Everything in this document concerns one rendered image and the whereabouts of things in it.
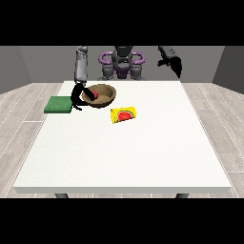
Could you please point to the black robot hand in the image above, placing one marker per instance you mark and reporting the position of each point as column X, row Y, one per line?
column 76, row 95
column 175, row 66

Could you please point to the brown wooden bowl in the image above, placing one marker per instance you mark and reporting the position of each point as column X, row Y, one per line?
column 102, row 95

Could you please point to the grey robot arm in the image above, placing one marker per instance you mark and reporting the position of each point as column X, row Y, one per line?
column 80, row 65
column 167, row 51

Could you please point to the small red ball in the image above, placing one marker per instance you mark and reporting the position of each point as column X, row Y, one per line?
column 95, row 94

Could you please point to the green square pad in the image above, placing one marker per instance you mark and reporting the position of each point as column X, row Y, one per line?
column 58, row 105

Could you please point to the yellow cup with melon print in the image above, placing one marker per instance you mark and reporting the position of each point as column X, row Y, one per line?
column 123, row 114

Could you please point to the grey robot trunk purple rings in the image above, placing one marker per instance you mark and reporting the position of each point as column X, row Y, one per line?
column 122, row 65

